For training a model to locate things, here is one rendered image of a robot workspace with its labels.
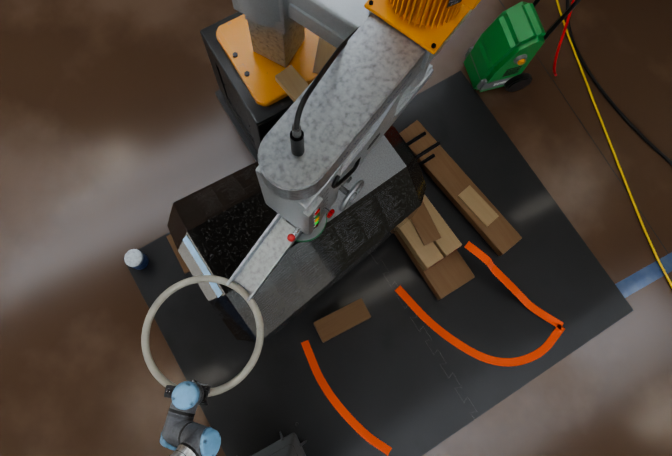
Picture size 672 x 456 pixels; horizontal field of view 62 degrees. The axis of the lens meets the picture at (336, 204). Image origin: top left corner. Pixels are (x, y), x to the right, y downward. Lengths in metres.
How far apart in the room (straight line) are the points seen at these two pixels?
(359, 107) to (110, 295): 2.17
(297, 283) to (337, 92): 1.11
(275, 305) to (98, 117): 1.81
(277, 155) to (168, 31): 2.39
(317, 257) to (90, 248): 1.51
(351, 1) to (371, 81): 0.49
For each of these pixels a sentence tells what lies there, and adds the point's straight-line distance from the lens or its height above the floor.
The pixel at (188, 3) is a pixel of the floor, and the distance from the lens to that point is 4.08.
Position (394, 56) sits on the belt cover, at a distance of 1.87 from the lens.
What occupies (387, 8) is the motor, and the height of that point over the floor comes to 1.71.
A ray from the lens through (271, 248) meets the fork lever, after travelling 2.40.
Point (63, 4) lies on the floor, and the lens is 4.31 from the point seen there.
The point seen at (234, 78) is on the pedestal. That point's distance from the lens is 2.91.
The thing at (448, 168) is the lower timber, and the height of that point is 0.09.
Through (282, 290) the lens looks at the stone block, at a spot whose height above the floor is 0.70.
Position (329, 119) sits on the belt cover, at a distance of 1.76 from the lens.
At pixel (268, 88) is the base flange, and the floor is 0.78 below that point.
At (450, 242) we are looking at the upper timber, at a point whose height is 0.21.
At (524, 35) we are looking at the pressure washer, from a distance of 3.44.
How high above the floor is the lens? 3.30
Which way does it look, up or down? 75 degrees down
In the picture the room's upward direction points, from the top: 9 degrees clockwise
